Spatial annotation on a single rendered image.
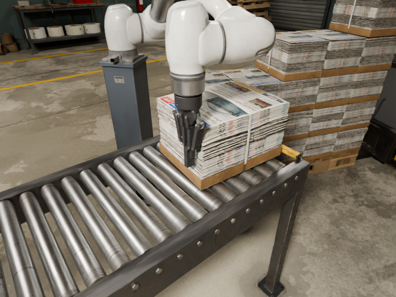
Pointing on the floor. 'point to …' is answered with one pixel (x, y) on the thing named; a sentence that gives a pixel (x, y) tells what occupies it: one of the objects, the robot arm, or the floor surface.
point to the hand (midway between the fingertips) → (189, 155)
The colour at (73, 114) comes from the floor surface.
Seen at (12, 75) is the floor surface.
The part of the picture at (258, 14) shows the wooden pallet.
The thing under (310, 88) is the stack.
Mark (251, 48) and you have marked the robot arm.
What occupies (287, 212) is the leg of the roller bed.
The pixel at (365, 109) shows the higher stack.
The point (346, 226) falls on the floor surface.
